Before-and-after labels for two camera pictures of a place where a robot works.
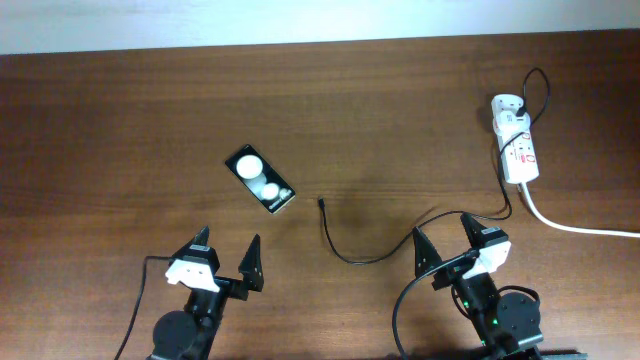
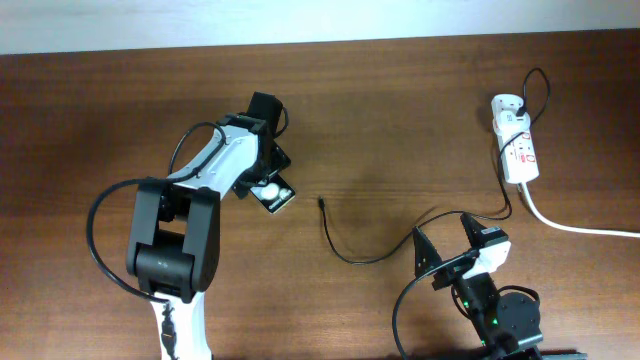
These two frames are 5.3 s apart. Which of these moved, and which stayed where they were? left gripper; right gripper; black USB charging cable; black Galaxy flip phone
Moved: left gripper
Stayed: right gripper; black USB charging cable; black Galaxy flip phone
